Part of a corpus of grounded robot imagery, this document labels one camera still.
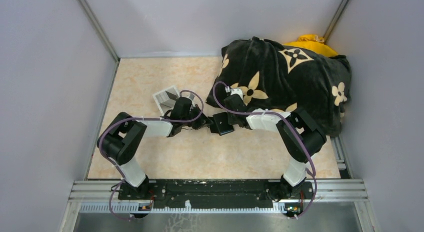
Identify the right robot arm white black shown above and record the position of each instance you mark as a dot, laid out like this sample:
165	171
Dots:
301	135

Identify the grey cards in tray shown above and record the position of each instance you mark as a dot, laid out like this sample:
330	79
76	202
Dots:
167	99

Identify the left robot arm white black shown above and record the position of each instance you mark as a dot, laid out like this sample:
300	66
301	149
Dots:
120	141

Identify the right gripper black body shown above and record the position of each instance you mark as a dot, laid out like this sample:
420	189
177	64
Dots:
232	118

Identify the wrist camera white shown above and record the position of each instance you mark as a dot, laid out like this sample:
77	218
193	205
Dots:
237	91
190	96

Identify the black leather card holder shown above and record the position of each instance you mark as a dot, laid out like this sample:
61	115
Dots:
220	124

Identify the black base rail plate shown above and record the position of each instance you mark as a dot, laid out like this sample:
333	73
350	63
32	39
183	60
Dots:
215	194

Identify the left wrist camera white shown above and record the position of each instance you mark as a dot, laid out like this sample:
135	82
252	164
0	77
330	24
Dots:
190	96

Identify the black floral plush blanket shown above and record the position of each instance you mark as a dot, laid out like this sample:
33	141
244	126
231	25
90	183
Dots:
283	78

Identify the yellow cloth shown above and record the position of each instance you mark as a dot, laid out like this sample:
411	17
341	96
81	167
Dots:
313	43

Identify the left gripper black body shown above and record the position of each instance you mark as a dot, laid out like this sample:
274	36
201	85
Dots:
197	124

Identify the white plastic card tray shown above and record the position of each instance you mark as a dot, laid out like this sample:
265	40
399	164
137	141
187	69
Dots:
164	109

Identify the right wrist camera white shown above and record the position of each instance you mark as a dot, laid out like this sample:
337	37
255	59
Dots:
237	91

